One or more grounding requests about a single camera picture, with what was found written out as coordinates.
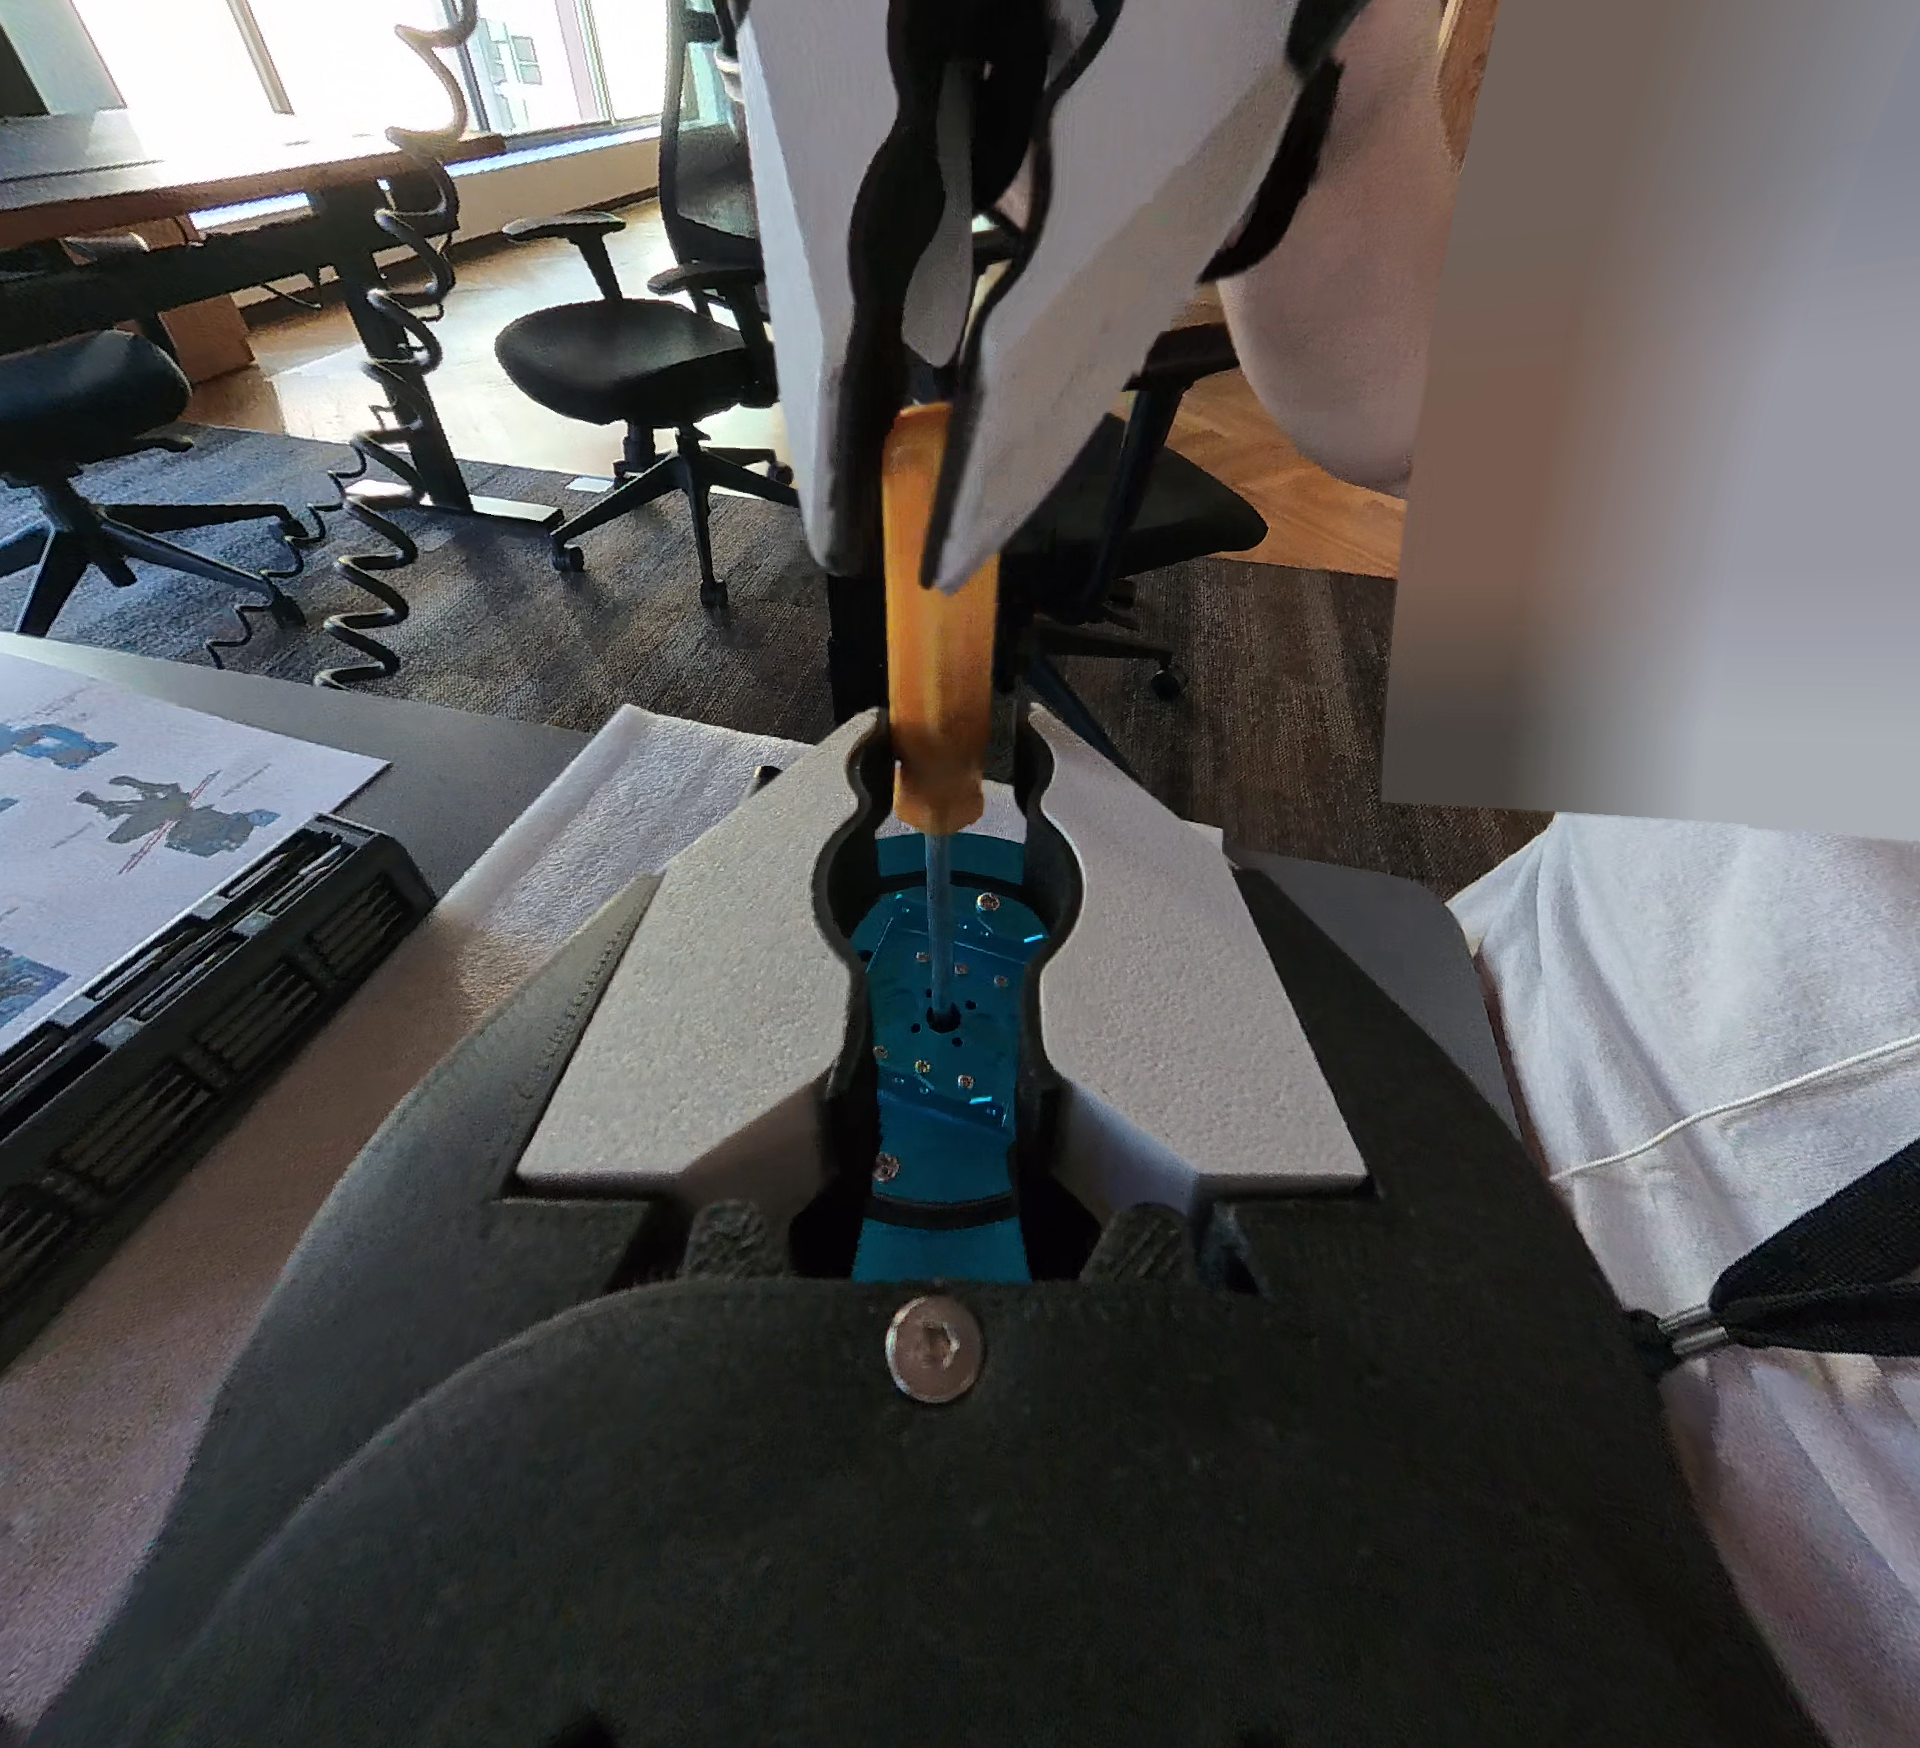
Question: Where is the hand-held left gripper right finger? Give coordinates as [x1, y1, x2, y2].
[1028, 708, 1374, 1217]

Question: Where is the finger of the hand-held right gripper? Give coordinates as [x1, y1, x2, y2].
[738, 0, 992, 572]
[919, 0, 1360, 592]

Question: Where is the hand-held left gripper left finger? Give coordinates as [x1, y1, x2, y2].
[518, 708, 894, 1201]

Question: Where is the blue toy robot arm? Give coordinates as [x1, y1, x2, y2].
[853, 835, 1052, 1285]

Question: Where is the orange-handled screwdriver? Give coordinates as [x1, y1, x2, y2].
[884, 398, 1007, 1029]

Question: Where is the person's right forearm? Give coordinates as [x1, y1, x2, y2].
[1224, 0, 1465, 498]

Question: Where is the grey desk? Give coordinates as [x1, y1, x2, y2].
[0, 630, 1519, 1748]

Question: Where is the black high-back office chair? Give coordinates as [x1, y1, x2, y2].
[657, 0, 782, 280]

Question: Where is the black office chair with armrests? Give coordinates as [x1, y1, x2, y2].
[495, 210, 798, 616]
[997, 321, 1270, 766]

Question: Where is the black screwdriver bit case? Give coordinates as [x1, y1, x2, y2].
[0, 816, 439, 1375]

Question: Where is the white shirt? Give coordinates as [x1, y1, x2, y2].
[1447, 816, 1920, 1748]

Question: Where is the printed instruction sheet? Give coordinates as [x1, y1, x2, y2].
[0, 653, 394, 1050]

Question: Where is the wooden table with black legs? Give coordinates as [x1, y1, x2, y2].
[0, 113, 565, 535]

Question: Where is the cardboard box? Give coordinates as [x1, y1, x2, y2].
[158, 296, 259, 388]

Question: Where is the computer monitor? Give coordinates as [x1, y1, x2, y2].
[0, 0, 129, 122]

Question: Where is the black armless office chair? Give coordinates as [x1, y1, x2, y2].
[0, 329, 309, 640]

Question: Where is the black metal frame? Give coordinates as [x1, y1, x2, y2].
[824, 559, 902, 746]

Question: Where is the white string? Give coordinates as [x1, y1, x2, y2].
[1550, 1034, 1920, 1191]

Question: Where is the black lanyard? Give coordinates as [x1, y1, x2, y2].
[1629, 1148, 1920, 1381]

